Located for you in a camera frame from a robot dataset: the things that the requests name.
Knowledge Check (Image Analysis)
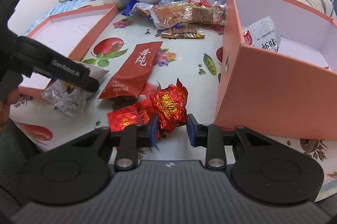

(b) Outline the orange storage box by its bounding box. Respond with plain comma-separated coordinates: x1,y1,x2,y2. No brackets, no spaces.
215,0,336,140

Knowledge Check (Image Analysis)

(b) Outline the orange dried meat packet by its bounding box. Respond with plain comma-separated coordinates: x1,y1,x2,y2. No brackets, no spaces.
149,3,196,29

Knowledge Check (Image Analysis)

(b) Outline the long red snack packet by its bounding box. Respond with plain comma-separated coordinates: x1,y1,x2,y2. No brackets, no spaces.
107,99,155,132

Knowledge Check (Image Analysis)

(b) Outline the blue white snack wrapper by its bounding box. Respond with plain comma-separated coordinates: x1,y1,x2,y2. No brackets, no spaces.
122,0,153,18

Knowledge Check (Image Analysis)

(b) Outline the white snack packet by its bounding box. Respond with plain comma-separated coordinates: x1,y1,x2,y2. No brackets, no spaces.
242,16,281,52

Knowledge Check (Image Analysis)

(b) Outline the dark red tea pouch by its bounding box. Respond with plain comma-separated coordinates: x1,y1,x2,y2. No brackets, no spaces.
99,41,162,100

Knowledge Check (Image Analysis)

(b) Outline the orange box lid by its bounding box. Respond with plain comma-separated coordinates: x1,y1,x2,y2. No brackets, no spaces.
18,2,119,101

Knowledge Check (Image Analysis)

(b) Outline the black sesame paste packet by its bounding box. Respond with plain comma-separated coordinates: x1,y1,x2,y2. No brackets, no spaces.
41,63,110,117

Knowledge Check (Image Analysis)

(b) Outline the shiny red foil packet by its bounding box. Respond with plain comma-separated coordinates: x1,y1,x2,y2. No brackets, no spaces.
150,79,188,135

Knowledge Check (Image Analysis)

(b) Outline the brown jerky packet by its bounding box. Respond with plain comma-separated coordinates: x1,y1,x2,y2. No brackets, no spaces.
189,4,224,25
157,24,205,39

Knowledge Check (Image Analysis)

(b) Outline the person's left hand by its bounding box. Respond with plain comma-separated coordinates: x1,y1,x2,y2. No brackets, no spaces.
0,88,20,132

